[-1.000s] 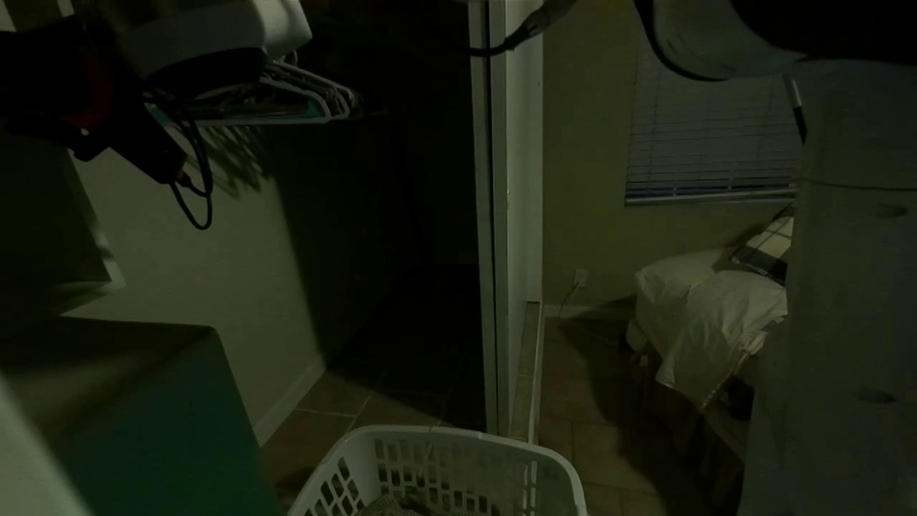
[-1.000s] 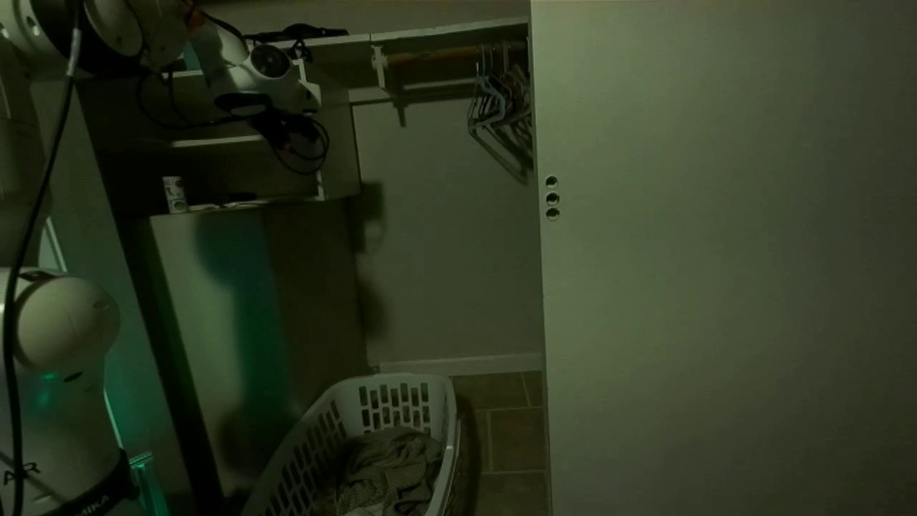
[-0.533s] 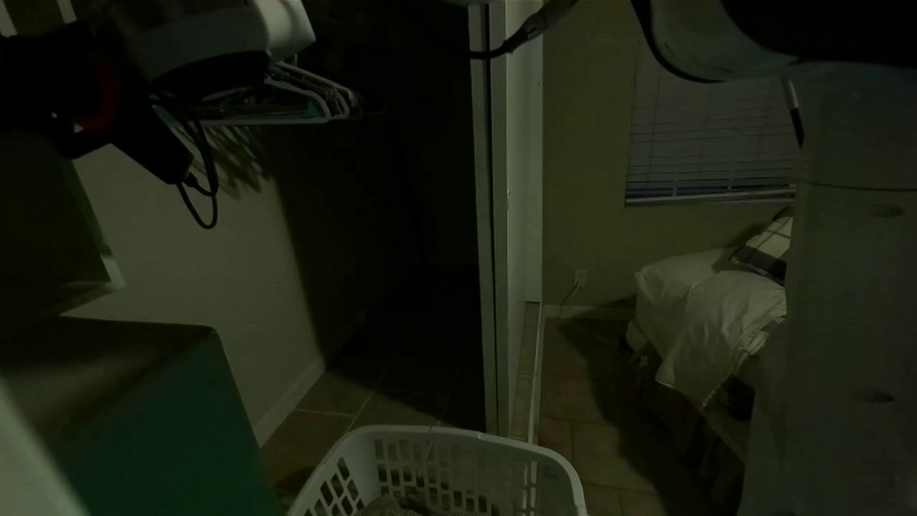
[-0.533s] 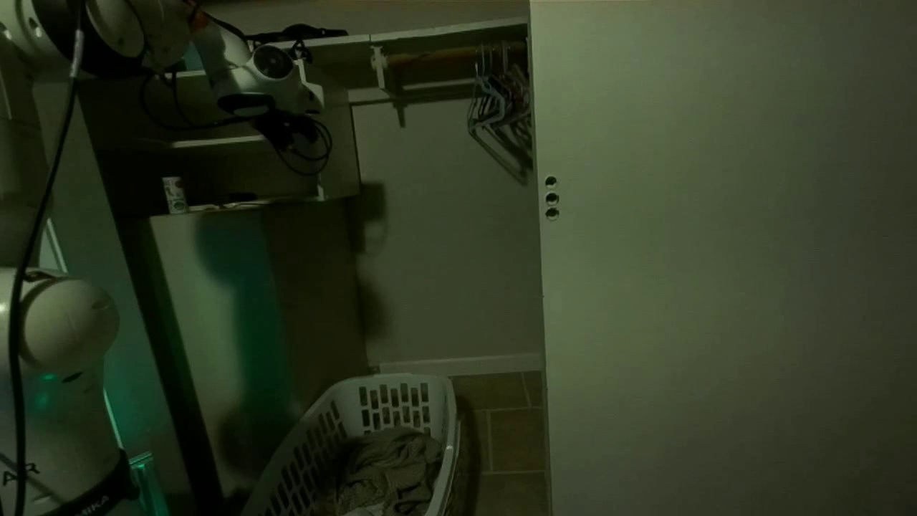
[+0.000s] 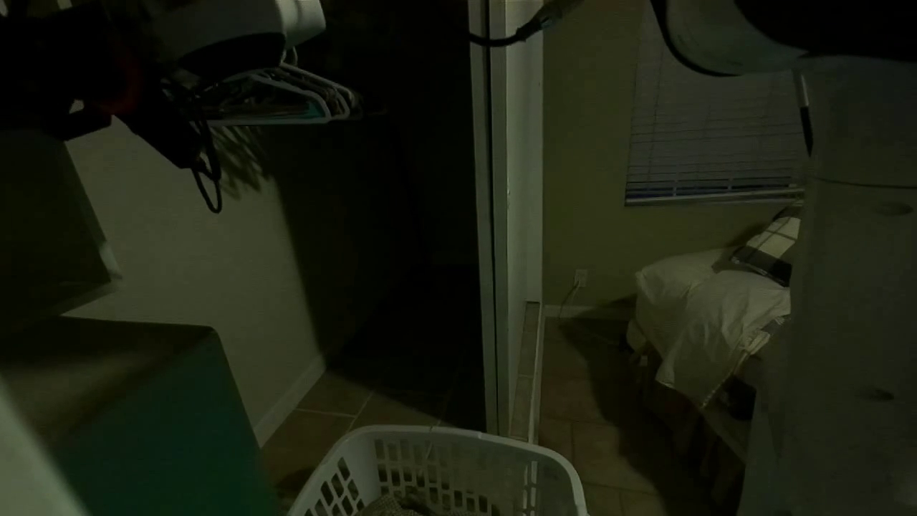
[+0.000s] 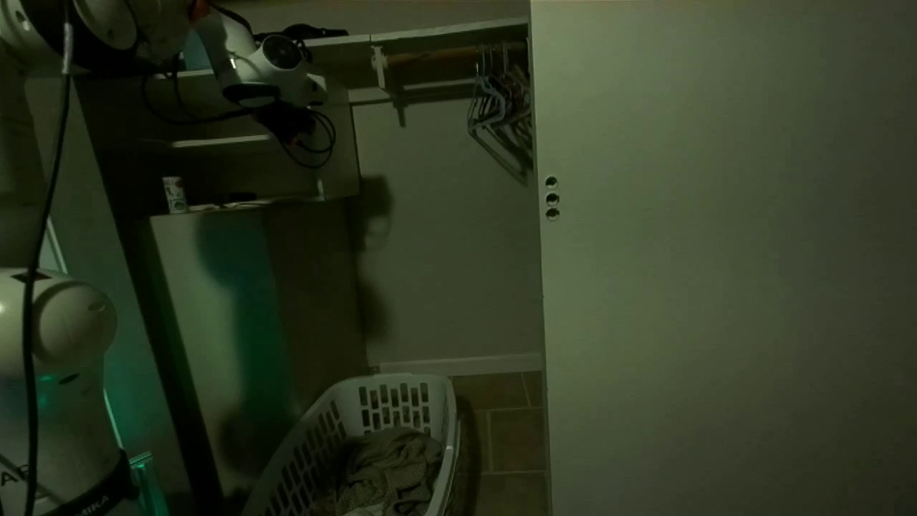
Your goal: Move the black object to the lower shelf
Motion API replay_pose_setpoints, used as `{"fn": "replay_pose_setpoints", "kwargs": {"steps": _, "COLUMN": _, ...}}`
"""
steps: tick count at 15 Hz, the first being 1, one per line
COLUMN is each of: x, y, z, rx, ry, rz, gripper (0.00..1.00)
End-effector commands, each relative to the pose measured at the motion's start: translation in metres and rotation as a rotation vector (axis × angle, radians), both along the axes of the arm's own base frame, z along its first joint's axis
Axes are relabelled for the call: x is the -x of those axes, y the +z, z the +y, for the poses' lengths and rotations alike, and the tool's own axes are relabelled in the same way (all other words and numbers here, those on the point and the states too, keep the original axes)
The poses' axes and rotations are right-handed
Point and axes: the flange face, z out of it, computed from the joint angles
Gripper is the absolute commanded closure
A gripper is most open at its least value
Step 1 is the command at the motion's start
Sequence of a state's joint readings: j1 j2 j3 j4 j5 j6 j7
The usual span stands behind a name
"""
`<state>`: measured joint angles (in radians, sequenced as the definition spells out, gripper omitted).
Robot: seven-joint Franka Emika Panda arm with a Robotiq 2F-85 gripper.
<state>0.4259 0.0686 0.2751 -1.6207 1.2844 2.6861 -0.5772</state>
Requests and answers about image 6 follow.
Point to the white closet top shelf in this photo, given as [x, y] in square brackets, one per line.
[430, 32]

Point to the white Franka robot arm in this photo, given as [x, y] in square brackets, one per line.
[58, 324]

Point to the white closet door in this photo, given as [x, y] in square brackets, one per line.
[726, 287]

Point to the white shelf unit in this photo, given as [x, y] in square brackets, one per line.
[288, 177]

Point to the white rod bracket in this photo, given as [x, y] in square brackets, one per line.
[379, 66]

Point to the closet hanging rod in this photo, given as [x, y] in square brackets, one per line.
[448, 58]

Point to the white plastic laundry basket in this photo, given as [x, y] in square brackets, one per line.
[401, 396]

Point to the crumpled clothes pile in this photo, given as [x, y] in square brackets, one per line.
[389, 469]

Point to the low cabinet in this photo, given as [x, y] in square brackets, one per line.
[209, 316]

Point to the small white container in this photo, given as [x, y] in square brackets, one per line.
[173, 192]

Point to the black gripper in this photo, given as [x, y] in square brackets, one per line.
[288, 117]

